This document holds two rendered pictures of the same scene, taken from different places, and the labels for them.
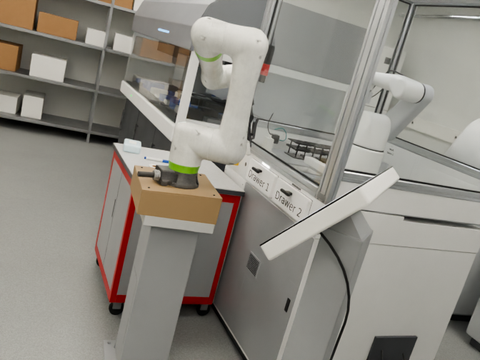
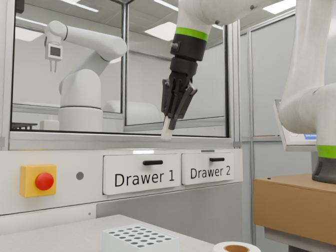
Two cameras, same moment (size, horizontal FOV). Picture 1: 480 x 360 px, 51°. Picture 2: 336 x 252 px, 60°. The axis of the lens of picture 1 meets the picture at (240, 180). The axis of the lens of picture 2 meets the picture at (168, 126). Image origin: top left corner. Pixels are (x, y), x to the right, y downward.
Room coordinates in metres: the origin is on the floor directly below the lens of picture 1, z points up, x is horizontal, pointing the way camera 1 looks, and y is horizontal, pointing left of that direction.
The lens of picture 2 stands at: (2.56, 0.82, 0.95)
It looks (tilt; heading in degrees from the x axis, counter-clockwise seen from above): 4 degrees up; 255
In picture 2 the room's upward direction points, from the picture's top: straight up
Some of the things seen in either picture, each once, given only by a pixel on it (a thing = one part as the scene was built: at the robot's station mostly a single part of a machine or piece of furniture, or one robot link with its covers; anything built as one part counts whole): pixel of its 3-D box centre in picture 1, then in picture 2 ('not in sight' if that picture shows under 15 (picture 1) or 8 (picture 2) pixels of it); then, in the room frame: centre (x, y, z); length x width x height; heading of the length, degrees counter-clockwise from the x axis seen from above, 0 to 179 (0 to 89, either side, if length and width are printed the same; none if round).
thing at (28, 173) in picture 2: not in sight; (38, 180); (2.68, 0.07, 0.88); 0.07 x 0.05 x 0.07; 27
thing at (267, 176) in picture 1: (261, 177); (145, 172); (2.39, -0.10, 0.87); 0.29 x 0.02 x 0.11; 27
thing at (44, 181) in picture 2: not in sight; (43, 181); (2.66, 0.10, 0.88); 0.04 x 0.03 x 0.04; 27
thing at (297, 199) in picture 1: (290, 200); (209, 167); (2.11, -0.24, 0.87); 0.29 x 0.02 x 0.11; 27
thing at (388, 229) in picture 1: (343, 191); (87, 164); (2.57, -0.55, 0.87); 1.02 x 0.95 x 0.14; 27
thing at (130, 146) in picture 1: (132, 146); not in sight; (2.71, 0.63, 0.78); 0.15 x 0.10 x 0.04; 15
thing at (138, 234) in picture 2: not in sight; (138, 244); (2.47, 0.29, 0.78); 0.12 x 0.08 x 0.04; 114
